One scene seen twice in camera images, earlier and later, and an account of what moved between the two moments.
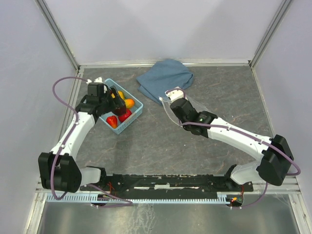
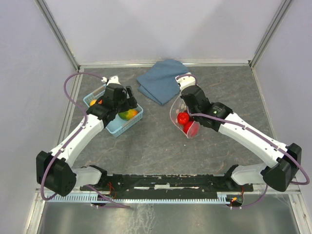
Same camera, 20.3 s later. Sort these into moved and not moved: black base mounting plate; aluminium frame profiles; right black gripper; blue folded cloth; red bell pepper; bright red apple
Moved: bright red apple; right black gripper; red bell pepper
Not moved: blue folded cloth; aluminium frame profiles; black base mounting plate
